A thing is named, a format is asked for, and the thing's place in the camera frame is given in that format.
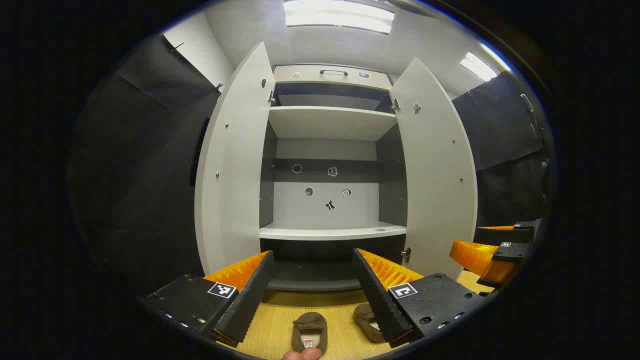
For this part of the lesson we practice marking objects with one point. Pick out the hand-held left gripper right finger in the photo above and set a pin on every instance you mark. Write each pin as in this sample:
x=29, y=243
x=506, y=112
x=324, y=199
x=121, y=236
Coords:
x=380, y=305

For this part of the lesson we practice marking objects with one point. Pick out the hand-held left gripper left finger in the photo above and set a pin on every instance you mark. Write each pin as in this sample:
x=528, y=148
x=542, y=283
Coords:
x=250, y=300

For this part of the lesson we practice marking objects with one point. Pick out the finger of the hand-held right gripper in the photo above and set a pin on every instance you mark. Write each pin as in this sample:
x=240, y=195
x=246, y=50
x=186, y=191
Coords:
x=472, y=255
x=500, y=235

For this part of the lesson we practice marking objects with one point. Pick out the brown fuzzy shoe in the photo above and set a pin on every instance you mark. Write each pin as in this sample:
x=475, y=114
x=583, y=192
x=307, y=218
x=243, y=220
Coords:
x=367, y=320
x=310, y=327

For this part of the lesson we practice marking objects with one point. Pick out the grey shoe cabinet door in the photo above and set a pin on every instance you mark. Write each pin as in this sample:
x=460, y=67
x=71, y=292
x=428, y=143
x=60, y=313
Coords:
x=230, y=175
x=435, y=175

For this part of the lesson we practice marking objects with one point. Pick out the grey shoe cabinet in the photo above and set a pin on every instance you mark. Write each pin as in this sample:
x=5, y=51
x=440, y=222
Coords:
x=325, y=122

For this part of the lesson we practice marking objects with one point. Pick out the black backdrop cloth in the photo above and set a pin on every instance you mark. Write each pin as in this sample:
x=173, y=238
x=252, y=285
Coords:
x=500, y=130
x=140, y=175

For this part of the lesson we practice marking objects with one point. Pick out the ceiling light panel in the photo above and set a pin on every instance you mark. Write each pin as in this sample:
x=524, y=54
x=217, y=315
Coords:
x=479, y=66
x=340, y=17

